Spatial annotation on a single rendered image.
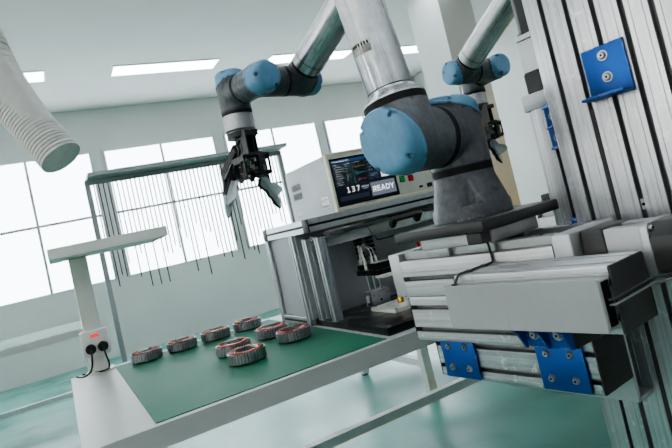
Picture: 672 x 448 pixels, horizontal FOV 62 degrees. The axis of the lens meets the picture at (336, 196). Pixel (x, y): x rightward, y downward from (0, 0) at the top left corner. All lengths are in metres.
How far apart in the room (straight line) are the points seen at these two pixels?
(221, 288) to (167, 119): 2.54
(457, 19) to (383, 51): 5.24
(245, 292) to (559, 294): 7.66
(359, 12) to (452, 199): 0.37
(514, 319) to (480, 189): 0.28
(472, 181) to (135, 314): 7.20
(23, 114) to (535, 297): 2.03
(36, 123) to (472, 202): 1.78
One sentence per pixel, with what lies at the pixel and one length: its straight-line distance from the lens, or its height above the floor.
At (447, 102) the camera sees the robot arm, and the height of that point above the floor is 1.25.
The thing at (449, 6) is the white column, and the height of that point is 2.99.
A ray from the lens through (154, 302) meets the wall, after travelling 8.04.
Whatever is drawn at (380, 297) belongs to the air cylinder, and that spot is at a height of 0.80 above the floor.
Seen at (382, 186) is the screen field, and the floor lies 1.17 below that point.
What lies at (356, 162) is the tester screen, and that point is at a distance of 1.96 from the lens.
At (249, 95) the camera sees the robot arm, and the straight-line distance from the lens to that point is 1.32.
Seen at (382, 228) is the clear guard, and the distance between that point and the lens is 1.67.
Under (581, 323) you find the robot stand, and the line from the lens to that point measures 0.79.
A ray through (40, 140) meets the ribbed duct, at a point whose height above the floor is 1.63.
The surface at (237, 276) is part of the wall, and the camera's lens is 8.29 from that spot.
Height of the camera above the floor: 1.09
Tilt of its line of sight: 2 degrees up
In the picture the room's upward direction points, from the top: 13 degrees counter-clockwise
